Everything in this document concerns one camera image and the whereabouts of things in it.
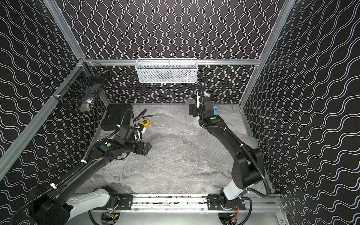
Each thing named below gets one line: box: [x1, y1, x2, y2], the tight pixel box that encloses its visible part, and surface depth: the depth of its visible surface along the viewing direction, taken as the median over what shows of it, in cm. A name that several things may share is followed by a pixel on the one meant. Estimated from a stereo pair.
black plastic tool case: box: [100, 103, 133, 131], surface depth 109 cm
